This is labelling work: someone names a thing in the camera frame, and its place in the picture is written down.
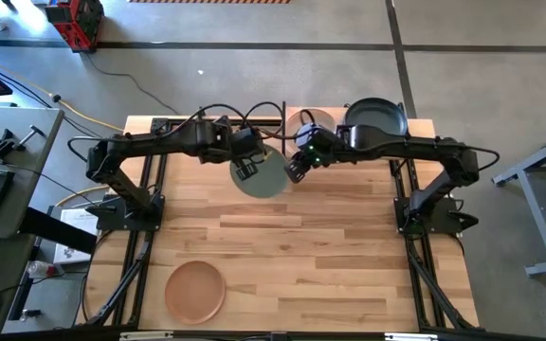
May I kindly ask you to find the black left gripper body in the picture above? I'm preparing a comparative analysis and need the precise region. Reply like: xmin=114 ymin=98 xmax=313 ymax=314
xmin=227 ymin=147 xmax=267 ymax=165

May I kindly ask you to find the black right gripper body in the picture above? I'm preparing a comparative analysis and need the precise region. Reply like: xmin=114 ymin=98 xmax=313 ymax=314
xmin=303 ymin=128 xmax=351 ymax=168

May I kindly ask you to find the sage green plate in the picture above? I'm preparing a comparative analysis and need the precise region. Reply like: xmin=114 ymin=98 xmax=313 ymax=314
xmin=228 ymin=144 xmax=289 ymax=199

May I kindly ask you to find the grey-beige plate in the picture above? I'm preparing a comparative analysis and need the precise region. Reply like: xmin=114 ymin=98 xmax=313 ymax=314
xmin=284 ymin=108 xmax=337 ymax=158

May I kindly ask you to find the dark green plate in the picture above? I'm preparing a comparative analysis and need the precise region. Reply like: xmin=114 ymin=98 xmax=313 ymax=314
xmin=343 ymin=97 xmax=410 ymax=138

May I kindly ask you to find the terracotta plate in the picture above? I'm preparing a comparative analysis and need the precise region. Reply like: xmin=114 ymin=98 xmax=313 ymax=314
xmin=164 ymin=260 xmax=227 ymax=326

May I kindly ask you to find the white booklet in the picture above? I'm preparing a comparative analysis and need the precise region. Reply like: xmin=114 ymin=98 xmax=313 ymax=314
xmin=53 ymin=207 xmax=100 ymax=265

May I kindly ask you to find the black flat beam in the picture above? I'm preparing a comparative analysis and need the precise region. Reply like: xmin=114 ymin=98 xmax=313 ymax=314
xmin=19 ymin=206 xmax=99 ymax=255

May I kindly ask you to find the red tool case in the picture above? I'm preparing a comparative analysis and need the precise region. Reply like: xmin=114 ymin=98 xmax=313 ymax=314
xmin=44 ymin=0 xmax=106 ymax=53

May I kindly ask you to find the clear plastic bottle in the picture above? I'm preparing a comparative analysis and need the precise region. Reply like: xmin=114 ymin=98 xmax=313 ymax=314
xmin=26 ymin=260 xmax=65 ymax=280

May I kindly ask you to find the grey desk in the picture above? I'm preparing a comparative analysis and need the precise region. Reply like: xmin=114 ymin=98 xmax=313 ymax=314
xmin=0 ymin=104 xmax=65 ymax=295

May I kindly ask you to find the black desk clamp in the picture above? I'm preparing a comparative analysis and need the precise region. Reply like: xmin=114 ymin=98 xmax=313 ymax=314
xmin=0 ymin=124 xmax=46 ymax=160

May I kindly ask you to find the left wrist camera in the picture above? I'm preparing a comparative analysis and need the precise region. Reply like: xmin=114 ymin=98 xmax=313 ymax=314
xmin=232 ymin=128 xmax=263 ymax=149

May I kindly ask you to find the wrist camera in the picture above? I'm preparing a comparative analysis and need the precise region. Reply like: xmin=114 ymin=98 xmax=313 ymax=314
xmin=232 ymin=128 xmax=263 ymax=149
xmin=295 ymin=121 xmax=322 ymax=149

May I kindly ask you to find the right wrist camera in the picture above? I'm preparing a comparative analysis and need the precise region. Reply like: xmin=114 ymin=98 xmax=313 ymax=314
xmin=295 ymin=121 xmax=322 ymax=149

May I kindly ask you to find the black aluminium table frame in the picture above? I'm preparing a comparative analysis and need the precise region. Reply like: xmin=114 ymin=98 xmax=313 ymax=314
xmin=76 ymin=101 xmax=481 ymax=341

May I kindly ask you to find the yellow cable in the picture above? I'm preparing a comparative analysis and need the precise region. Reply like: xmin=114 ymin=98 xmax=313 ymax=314
xmin=0 ymin=49 xmax=125 ymax=134

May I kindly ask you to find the black floor cable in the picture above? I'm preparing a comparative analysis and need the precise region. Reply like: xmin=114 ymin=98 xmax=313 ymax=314
xmin=82 ymin=50 xmax=182 ymax=117

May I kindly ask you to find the silver metal bracket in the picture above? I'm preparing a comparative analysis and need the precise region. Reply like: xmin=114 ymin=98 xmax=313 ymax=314
xmin=385 ymin=332 xmax=440 ymax=341
xmin=118 ymin=331 xmax=174 ymax=341

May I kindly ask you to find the grey metal table frame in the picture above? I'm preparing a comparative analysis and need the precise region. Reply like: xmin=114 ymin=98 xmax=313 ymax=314
xmin=490 ymin=123 xmax=546 ymax=278

